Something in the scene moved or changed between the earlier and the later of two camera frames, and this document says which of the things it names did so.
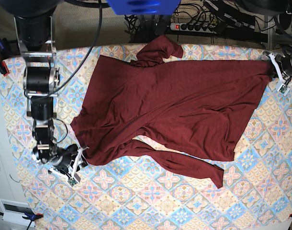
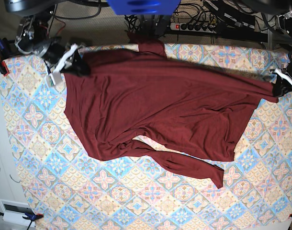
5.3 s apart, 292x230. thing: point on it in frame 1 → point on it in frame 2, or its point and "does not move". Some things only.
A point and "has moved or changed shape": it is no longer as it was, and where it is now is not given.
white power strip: (193, 27) does not move
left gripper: (70, 164) → (58, 61)
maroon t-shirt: (186, 115) has moved or changed shape
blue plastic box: (144, 7) does not move
